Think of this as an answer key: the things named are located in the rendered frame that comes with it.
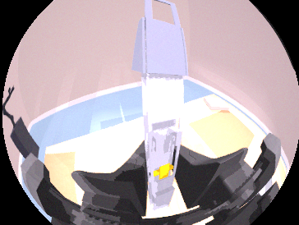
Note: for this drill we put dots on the light wooden board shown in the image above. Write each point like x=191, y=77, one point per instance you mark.
x=124, y=149

